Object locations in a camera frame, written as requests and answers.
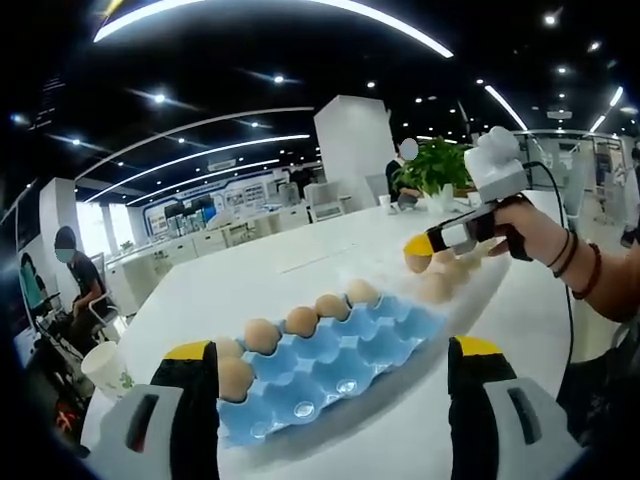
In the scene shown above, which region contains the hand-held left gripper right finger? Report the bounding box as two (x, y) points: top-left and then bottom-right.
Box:
(447, 335), (586, 480)

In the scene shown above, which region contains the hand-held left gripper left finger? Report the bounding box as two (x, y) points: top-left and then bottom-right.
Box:
(82, 339), (221, 480)

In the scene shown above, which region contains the brown chicken egg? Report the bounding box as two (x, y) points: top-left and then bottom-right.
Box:
(217, 337), (246, 359)
(314, 293), (351, 322)
(405, 252), (432, 275)
(217, 355), (255, 403)
(243, 318), (280, 357)
(345, 278), (381, 307)
(284, 306), (320, 338)

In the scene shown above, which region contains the blue egg tray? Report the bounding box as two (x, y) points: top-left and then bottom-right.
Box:
(215, 292), (449, 449)

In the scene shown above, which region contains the white foam egg holder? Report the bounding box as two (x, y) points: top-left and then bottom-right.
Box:
(344, 239), (512, 341)

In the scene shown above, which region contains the person's right hand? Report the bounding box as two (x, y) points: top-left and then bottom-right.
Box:
(487, 198), (566, 264)

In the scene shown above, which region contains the green potted plant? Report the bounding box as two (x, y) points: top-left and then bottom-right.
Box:
(392, 135), (474, 209)

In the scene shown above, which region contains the white paper cup green print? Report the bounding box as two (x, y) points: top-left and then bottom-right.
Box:
(81, 341), (136, 399)

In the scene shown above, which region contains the white square pillar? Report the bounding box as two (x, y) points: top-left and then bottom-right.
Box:
(38, 177), (79, 242)
(313, 94), (394, 214)

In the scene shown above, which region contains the person's dark clothing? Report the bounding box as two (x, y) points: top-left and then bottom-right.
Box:
(564, 314), (640, 446)

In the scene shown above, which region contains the white mesh office chair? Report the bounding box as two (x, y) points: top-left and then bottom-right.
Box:
(304, 180), (352, 224)

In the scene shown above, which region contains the black equipment cart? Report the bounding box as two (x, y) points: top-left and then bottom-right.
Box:
(24, 319), (96, 441)

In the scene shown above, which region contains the white table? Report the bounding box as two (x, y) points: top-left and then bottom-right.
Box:
(79, 197), (581, 480)

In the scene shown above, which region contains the white cabinet row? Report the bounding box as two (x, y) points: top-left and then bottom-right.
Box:
(107, 204), (311, 311)

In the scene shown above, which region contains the orange cable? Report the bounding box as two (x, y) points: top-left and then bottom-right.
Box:
(52, 407), (77, 432)

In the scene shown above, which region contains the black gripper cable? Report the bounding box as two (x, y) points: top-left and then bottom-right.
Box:
(522, 160), (577, 362)

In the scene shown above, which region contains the blue framed display wall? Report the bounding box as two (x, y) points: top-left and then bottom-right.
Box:
(142, 172), (286, 237)

